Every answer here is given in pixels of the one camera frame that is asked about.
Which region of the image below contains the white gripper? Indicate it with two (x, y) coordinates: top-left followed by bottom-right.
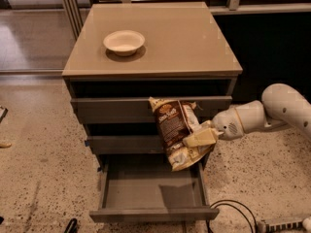
(183, 109), (244, 148)

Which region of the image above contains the brown chip bag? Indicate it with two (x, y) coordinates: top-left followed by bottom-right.
(149, 97), (215, 172)

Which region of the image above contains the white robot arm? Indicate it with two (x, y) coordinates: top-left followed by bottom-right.
(183, 83), (311, 147)

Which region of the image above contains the grey middle drawer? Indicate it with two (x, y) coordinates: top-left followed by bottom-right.
(86, 135), (164, 155)

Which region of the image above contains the grey open bottom drawer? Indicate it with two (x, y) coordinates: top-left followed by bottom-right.
(89, 154), (219, 223)

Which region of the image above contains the grey top drawer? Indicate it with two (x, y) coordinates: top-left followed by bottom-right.
(71, 96), (232, 124)

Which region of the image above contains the grey drawer cabinet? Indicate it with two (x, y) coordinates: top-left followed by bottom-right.
(61, 2), (244, 170)

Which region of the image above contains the white paper bowl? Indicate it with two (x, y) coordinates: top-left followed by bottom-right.
(103, 30), (145, 56)

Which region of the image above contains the white power strip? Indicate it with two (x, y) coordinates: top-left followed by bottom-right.
(257, 216), (310, 233)

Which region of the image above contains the black object at floor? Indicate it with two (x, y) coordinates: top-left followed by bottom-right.
(64, 218), (78, 233)

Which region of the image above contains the dark object left edge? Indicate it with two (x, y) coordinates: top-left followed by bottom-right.
(0, 106), (8, 123)

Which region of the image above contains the black cable loop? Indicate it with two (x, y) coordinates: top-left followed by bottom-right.
(205, 199), (259, 233)

